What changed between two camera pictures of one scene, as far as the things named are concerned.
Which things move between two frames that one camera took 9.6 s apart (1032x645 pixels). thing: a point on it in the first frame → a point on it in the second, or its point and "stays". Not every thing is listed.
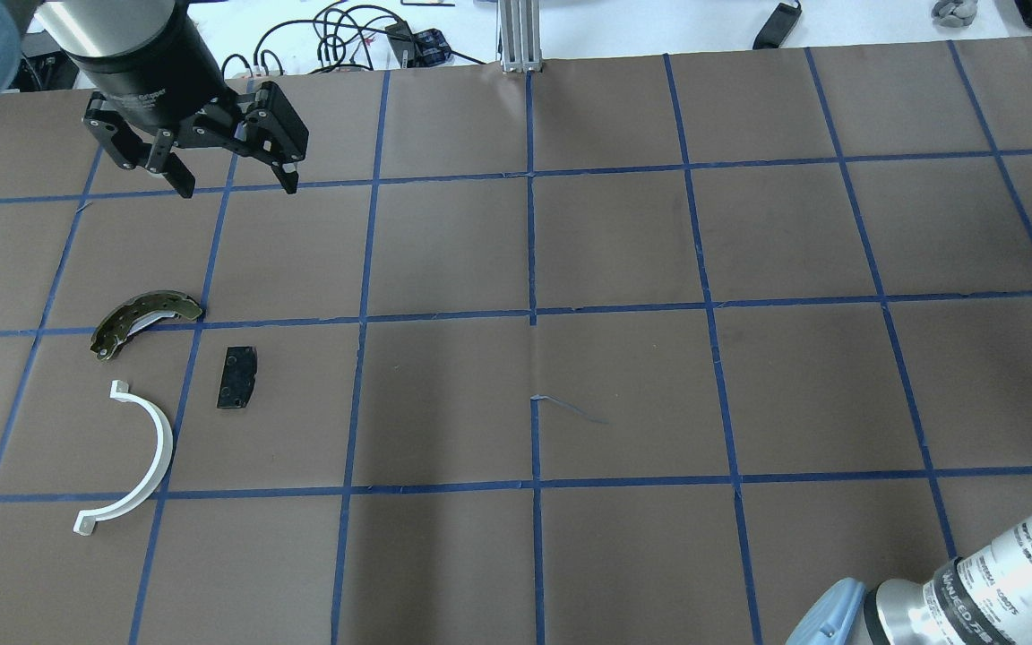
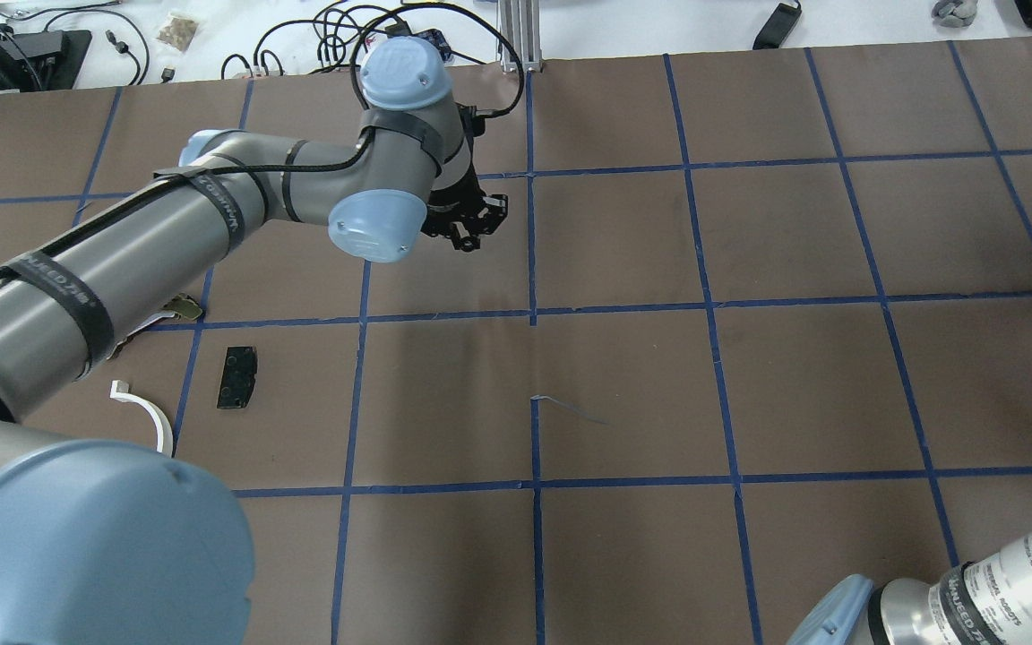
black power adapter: (778, 27) stays
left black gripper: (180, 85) → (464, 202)
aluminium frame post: (519, 30) stays
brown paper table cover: (632, 351) stays
